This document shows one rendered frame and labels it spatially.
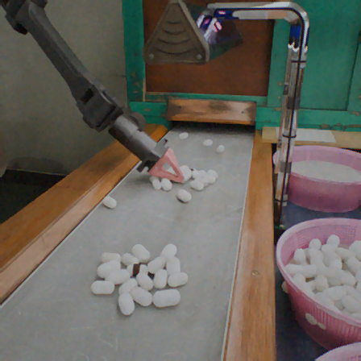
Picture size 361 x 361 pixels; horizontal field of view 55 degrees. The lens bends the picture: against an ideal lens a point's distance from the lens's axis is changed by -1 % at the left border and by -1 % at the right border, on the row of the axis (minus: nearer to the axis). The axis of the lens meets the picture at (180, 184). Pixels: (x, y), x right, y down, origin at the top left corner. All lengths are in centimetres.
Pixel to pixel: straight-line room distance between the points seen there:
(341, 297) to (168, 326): 24
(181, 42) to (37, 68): 216
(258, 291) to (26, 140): 243
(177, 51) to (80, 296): 35
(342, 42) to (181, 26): 85
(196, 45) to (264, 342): 34
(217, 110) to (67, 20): 143
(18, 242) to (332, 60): 101
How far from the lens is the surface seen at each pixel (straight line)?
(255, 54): 122
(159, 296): 48
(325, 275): 59
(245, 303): 47
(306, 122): 125
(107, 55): 228
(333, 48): 124
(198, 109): 121
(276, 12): 65
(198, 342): 46
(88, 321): 49
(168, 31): 44
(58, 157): 265
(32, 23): 101
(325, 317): 51
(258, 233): 61
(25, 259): 60
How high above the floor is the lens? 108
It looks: 24 degrees down
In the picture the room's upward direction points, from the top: straight up
